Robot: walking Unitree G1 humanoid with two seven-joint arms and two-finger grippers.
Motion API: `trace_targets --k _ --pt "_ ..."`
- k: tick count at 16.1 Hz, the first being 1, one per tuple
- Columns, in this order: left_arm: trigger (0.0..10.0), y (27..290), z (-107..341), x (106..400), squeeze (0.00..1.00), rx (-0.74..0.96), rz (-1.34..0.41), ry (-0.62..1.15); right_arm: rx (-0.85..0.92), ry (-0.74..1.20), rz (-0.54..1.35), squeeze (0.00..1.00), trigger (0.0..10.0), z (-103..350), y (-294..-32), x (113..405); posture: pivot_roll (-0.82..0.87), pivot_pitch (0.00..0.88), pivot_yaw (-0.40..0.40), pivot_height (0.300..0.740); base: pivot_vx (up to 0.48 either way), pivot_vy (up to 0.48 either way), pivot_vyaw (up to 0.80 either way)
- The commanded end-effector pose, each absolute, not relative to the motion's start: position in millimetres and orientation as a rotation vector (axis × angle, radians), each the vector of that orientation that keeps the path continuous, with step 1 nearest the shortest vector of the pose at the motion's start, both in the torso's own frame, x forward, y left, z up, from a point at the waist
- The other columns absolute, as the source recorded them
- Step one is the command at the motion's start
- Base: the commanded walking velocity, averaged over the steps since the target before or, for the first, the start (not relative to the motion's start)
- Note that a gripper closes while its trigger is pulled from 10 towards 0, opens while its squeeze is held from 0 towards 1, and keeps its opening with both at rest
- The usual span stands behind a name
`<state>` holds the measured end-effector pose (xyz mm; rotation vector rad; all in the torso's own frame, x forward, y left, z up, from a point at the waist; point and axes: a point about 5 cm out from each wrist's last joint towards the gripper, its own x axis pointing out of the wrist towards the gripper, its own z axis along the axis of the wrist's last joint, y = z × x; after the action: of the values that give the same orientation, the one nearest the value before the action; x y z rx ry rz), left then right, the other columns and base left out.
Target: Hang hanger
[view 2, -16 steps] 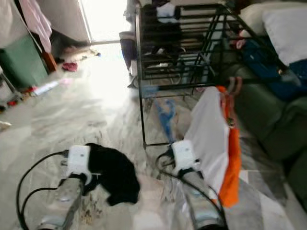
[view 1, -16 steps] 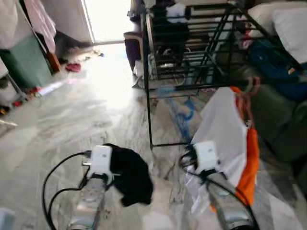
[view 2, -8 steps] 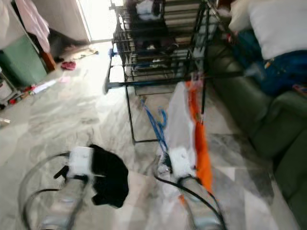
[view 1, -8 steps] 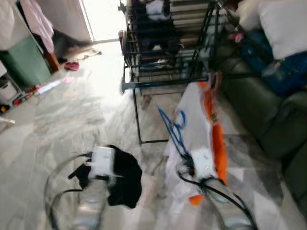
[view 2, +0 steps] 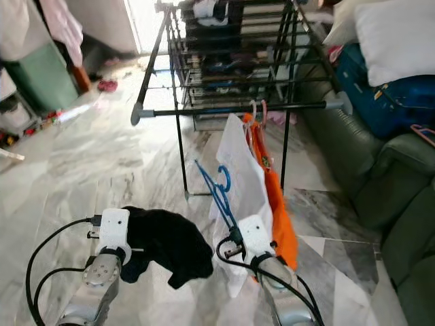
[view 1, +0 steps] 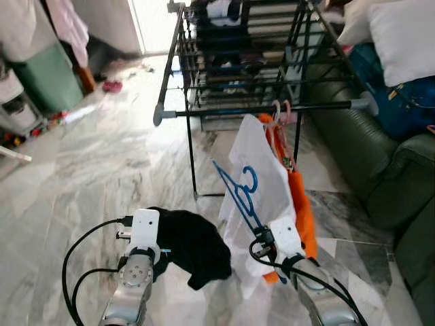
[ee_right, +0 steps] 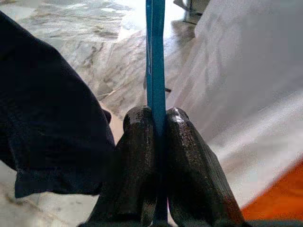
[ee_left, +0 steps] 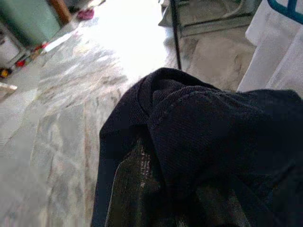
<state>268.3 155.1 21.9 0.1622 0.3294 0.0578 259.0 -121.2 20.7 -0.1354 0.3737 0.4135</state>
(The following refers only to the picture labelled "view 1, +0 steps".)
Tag small white garment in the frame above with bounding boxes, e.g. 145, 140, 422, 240
206, 0, 235, 26

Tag white shirt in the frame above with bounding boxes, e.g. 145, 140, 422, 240
217, 114, 298, 300

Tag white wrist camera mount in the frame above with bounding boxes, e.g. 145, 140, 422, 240
129, 209, 162, 264
268, 216, 305, 259

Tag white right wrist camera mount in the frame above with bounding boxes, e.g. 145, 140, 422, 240
268, 216, 305, 259

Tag green plastic bin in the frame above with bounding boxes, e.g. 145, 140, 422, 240
10, 42, 86, 115

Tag pink hanging cloth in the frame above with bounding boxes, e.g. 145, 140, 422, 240
44, 0, 90, 69

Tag orange shirt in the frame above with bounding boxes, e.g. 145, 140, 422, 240
258, 112, 319, 285

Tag blue plastic hanger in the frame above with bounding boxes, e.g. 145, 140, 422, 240
212, 160, 267, 235

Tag navy blue garment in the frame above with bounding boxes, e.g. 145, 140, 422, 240
146, 207, 233, 291

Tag dark green leather sofa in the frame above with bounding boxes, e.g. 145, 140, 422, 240
306, 65, 435, 326

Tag brown wooden post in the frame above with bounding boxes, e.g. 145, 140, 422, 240
76, 62, 97, 94

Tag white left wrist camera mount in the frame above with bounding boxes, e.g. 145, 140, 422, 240
129, 209, 162, 264

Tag white drawer trolley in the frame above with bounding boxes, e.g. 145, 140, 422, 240
0, 61, 45, 137

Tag black metal drying rack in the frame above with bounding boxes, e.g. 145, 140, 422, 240
153, 0, 380, 199

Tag white pillow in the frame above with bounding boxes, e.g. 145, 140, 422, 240
367, 0, 435, 88
336, 0, 381, 47

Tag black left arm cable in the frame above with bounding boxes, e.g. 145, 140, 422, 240
61, 216, 133, 326

